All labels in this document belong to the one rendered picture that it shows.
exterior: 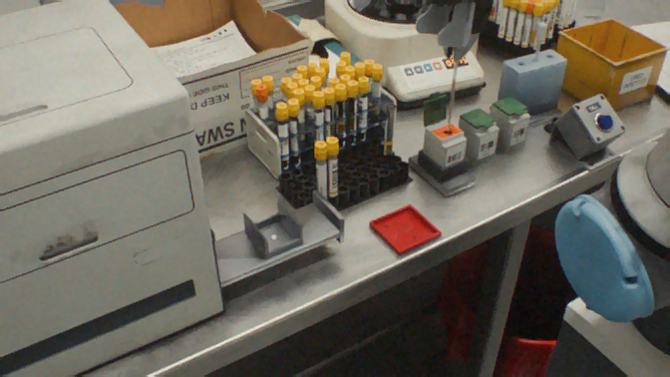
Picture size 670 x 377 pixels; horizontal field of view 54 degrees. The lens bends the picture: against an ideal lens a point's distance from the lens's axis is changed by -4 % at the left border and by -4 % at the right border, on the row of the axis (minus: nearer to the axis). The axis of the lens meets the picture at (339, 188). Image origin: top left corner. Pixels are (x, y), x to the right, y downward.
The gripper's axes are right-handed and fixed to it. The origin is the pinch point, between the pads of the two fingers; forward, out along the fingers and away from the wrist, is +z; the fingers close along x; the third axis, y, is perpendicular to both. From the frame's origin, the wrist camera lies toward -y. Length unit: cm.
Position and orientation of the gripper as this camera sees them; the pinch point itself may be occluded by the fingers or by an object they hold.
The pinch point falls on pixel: (457, 48)
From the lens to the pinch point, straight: 88.6
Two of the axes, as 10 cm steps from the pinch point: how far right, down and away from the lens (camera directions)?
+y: -8.4, 3.3, -4.2
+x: 5.4, 5.3, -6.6
